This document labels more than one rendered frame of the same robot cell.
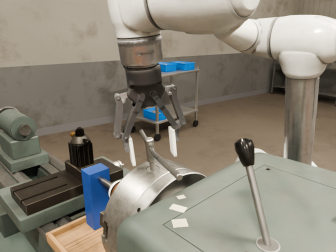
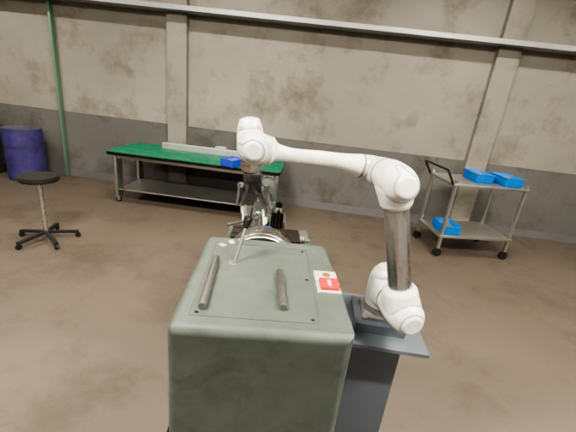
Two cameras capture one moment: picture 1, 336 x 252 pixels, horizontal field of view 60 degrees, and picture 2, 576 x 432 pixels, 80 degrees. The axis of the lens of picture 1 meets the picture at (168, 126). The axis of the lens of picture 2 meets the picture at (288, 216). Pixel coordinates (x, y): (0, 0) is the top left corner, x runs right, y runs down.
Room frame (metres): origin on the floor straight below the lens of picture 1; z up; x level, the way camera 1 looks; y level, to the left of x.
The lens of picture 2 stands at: (-0.32, -0.95, 1.83)
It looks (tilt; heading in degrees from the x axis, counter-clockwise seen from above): 20 degrees down; 40
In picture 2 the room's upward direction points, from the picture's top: 7 degrees clockwise
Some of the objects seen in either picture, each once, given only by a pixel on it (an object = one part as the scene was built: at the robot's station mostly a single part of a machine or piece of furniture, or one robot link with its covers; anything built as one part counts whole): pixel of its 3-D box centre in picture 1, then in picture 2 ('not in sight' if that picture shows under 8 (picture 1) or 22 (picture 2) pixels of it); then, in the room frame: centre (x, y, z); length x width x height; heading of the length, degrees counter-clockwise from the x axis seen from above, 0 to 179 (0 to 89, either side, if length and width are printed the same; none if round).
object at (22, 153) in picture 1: (18, 136); (267, 198); (1.56, 0.85, 1.01); 0.30 x 0.20 x 0.29; 44
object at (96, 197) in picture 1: (97, 196); not in sight; (0.93, 0.26, 1.00); 0.08 x 0.06 x 0.23; 134
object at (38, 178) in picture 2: not in sight; (40, 208); (0.57, 3.21, 0.36); 0.61 x 0.58 x 0.73; 37
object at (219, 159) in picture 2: not in sight; (201, 177); (2.66, 3.32, 0.45); 2.47 x 0.98 x 0.89; 126
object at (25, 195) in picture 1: (70, 182); (265, 236); (1.13, 0.42, 0.95); 0.43 x 0.18 x 0.04; 134
